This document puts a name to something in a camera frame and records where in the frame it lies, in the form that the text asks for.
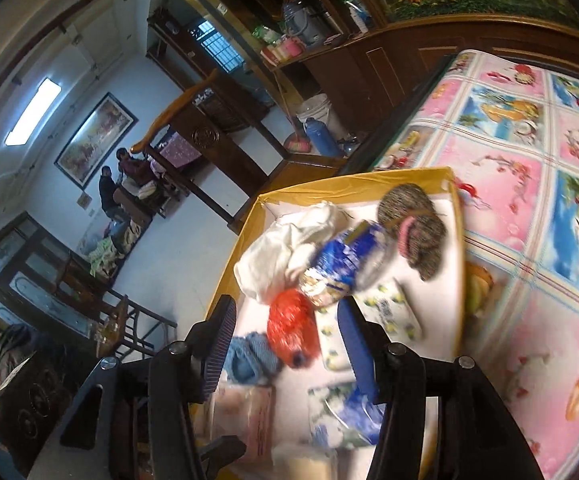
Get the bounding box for barred window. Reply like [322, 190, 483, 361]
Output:
[189, 17, 246, 74]

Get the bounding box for lemon print tissue pack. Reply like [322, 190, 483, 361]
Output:
[317, 280, 423, 372]

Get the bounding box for wooden side chair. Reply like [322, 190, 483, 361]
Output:
[54, 255, 178, 362]

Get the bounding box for red plastic bag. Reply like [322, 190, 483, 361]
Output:
[266, 290, 323, 367]

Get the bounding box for broom with pink head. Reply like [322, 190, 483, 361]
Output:
[274, 0, 313, 154]

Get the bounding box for green packet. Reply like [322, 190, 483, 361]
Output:
[252, 25, 283, 44]

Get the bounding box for dining table with floral cloth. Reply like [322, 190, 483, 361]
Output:
[152, 132, 203, 177]

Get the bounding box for blue tissue packet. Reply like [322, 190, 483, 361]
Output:
[308, 382, 386, 449]

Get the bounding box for brown knitted scrunchie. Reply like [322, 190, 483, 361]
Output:
[377, 185, 448, 282]

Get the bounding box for framed wall painting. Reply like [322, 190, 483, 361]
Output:
[54, 92, 138, 190]

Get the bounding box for grey thermos kettle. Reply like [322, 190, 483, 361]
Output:
[282, 0, 326, 47]

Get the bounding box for pink tissue pack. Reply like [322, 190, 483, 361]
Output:
[206, 385, 276, 464]

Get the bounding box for yellow cardboard box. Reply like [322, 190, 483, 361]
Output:
[204, 166, 468, 480]

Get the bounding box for ceiling light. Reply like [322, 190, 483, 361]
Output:
[4, 77, 62, 147]

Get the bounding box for white bucket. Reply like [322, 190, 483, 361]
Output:
[297, 92, 333, 127]

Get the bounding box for blue towel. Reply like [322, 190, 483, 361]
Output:
[226, 335, 283, 387]

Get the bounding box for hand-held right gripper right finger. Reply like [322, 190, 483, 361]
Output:
[337, 297, 545, 480]

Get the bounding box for blue white snack packet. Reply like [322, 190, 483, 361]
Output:
[299, 220, 390, 309]

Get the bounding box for white tissue pack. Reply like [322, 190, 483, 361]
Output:
[272, 442, 341, 480]

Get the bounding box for pile of clothes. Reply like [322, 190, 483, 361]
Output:
[84, 220, 143, 281]

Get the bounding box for green white bag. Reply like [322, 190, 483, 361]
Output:
[339, 0, 376, 32]

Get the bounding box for pink containers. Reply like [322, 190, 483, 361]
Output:
[262, 35, 305, 66]

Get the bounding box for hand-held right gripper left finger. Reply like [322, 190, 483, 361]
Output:
[29, 295, 248, 480]

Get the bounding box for blue thermos bottle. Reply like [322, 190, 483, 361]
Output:
[304, 117, 343, 159]

